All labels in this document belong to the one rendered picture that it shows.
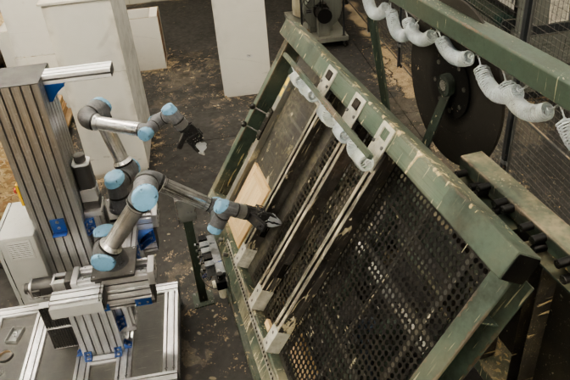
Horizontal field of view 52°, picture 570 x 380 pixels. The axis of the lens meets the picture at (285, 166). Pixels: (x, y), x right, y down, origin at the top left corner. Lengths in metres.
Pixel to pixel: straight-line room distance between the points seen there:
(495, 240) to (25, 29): 6.19
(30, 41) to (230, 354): 4.57
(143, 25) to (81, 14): 2.84
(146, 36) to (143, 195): 5.50
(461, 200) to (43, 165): 2.01
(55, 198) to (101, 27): 2.40
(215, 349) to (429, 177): 2.39
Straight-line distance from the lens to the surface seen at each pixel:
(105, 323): 3.72
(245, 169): 3.48
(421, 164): 2.08
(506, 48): 2.35
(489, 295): 1.84
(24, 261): 3.40
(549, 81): 2.18
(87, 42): 5.33
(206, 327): 4.18
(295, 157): 2.89
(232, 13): 6.75
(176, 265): 4.70
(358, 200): 2.37
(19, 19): 7.23
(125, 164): 3.54
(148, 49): 8.14
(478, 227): 1.84
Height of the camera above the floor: 3.05
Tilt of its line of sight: 33 degrees down
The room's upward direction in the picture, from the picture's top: 5 degrees counter-clockwise
